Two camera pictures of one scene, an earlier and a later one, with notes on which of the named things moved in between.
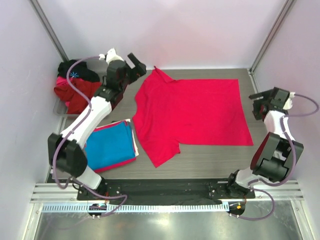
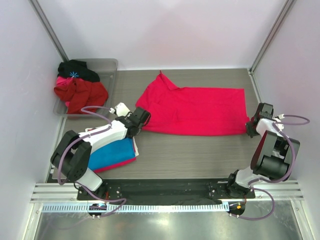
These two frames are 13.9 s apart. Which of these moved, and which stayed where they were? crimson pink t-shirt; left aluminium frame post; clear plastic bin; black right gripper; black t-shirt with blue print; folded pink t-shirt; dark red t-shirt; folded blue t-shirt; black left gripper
Moved: black right gripper; crimson pink t-shirt; black left gripper
Stayed: black t-shirt with blue print; folded blue t-shirt; dark red t-shirt; folded pink t-shirt; left aluminium frame post; clear plastic bin
